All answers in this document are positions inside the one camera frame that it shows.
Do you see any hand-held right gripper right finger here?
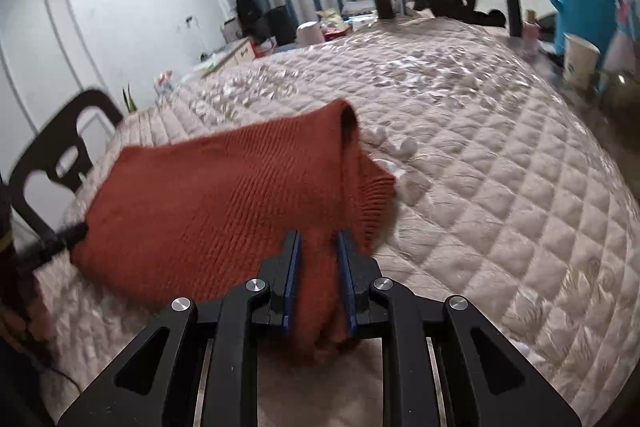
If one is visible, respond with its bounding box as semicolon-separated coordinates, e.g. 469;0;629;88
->
336;231;583;427

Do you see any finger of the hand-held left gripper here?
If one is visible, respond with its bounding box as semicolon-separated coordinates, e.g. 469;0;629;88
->
14;221;90;268

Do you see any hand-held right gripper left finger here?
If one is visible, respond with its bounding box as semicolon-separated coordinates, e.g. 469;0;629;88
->
56;229;302;427

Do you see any rust knitted sweater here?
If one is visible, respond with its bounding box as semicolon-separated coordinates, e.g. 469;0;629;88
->
70;99;397;365

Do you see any person's left hand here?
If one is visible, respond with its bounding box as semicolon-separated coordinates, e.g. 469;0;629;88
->
0;304;54;344

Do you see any green plant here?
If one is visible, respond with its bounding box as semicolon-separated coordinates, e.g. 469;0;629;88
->
121;83;139;114

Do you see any pink quilted blanket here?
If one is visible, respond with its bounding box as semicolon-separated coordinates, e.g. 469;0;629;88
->
35;14;640;427

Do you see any cardboard box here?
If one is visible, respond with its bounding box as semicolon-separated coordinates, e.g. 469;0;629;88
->
220;19;257;58

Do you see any white bucket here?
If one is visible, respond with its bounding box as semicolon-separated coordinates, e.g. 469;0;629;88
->
296;21;324;47

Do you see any pile of colourful packets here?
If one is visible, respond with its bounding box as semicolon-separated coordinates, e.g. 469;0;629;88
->
312;0;379;40

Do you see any black bag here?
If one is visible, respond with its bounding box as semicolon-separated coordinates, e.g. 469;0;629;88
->
235;0;294;46

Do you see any white paper cup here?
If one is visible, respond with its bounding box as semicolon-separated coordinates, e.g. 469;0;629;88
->
563;33;601;90

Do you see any clear glass jar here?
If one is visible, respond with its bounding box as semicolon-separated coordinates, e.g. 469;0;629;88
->
597;69;640;108

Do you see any pink white bottle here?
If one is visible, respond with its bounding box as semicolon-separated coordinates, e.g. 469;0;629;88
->
602;0;639;74

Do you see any black cable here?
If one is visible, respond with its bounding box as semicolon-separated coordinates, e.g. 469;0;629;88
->
0;332;84;394

